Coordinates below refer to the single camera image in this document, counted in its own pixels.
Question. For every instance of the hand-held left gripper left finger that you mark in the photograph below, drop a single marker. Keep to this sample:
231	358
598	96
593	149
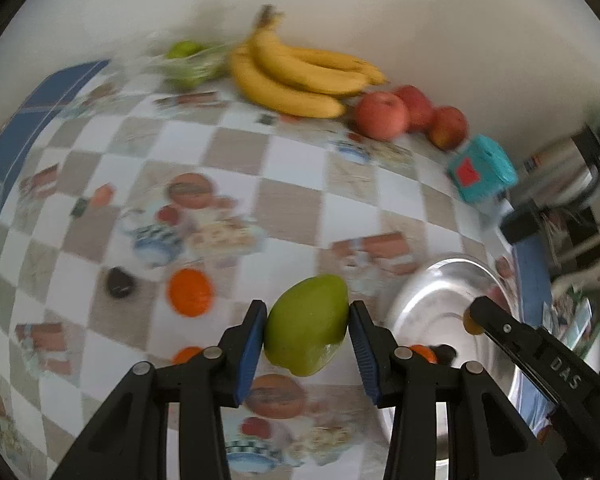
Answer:
252	350

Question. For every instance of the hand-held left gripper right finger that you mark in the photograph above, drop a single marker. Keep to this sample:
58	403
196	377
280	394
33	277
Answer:
362	355

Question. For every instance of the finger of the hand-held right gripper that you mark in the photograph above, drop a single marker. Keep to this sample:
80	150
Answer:
505	325

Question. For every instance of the brown kiwi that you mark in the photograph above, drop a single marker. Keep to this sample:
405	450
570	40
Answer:
471	326

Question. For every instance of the green mango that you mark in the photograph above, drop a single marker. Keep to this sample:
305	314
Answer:
305	325

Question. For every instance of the orange tangerine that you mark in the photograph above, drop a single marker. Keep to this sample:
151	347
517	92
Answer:
422	353
190	292
186	356

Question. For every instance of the round steel basin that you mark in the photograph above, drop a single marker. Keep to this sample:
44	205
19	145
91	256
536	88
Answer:
430	300

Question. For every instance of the white plastic chair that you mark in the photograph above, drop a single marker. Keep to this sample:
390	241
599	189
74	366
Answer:
590	275

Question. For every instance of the small dark avocado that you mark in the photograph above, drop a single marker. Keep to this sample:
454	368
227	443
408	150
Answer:
120	282

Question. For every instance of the checkered printed tablecloth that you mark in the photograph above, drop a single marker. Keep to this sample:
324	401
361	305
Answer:
290	200

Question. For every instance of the teal plastic box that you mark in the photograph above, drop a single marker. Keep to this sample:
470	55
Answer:
480	170

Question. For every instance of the stainless steel kettle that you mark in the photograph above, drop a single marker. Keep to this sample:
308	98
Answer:
560	165

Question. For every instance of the dark red apple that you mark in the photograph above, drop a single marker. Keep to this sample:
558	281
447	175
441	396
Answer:
420	105
449	127

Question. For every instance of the pale red apple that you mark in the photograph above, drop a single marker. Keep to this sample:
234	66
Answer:
380	116

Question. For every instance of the yellow banana bunch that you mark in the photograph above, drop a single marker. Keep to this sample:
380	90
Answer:
290	92

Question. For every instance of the plastic bag of green fruit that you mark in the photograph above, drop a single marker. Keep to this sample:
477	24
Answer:
185	67

